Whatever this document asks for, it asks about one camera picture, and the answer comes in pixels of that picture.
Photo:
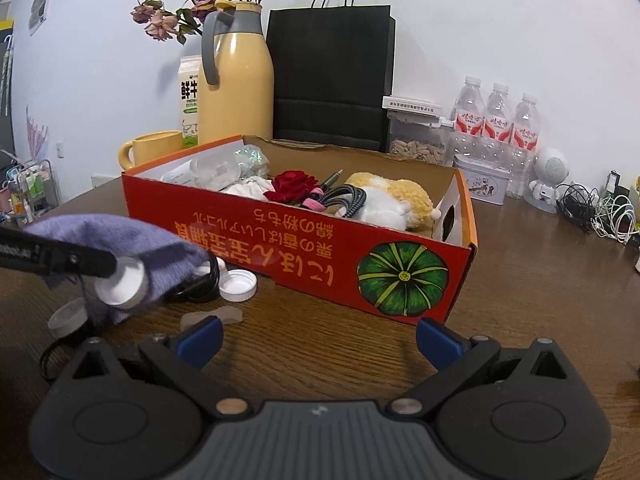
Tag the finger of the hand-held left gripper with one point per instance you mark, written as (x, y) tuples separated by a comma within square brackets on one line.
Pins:
[(82, 260)]

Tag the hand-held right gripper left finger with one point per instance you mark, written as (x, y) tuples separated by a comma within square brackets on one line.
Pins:
[(202, 340)]

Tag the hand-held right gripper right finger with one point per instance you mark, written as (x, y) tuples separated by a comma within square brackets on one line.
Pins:
[(440, 342)]

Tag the purple cloth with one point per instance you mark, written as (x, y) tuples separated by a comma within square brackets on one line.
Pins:
[(130, 240)]

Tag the white ridged cap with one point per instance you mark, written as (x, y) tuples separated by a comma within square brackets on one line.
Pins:
[(237, 286)]

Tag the orange cardboard box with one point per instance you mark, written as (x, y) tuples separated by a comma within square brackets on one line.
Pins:
[(300, 270)]

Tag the clear plastic piece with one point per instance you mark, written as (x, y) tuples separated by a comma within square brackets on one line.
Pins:
[(215, 317)]

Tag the yellow mug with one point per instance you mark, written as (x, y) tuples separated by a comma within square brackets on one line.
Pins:
[(150, 147)]

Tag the clear plastic bag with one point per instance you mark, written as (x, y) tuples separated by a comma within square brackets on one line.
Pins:
[(200, 171)]

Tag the yellow white plush toy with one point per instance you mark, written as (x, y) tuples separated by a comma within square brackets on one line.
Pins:
[(395, 200)]

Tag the white crumpled cloth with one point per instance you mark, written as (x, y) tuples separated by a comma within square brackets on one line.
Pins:
[(245, 190)]

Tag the pale printed tin box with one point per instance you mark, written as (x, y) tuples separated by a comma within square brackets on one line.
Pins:
[(482, 182)]

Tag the red rose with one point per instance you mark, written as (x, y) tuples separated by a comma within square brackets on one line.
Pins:
[(292, 185)]

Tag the white green milk carton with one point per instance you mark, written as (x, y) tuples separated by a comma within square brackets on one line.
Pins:
[(189, 105)]

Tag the iridescent clear ball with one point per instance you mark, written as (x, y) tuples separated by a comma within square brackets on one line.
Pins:
[(252, 158)]

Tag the dark pen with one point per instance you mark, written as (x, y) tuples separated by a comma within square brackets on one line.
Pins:
[(332, 179)]

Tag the clear seed container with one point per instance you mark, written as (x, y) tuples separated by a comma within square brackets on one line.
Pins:
[(415, 145)]

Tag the white robot figure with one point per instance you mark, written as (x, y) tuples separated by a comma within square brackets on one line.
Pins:
[(549, 172)]

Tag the clear water bottle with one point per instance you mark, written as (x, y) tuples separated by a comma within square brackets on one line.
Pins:
[(497, 120), (525, 130), (469, 115)]

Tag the small black device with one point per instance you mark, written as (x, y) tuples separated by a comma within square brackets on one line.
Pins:
[(615, 187)]

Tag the yellow thermos jug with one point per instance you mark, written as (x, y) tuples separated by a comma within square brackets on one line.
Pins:
[(240, 85)]

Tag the white flat box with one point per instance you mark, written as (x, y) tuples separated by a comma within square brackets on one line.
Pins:
[(412, 105)]

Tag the dried pink flowers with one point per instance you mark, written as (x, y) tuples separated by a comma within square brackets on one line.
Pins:
[(165, 17)]

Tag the black paper bag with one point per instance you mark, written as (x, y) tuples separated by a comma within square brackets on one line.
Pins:
[(330, 70)]

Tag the wall picture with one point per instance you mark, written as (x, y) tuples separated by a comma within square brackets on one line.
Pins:
[(40, 5)]

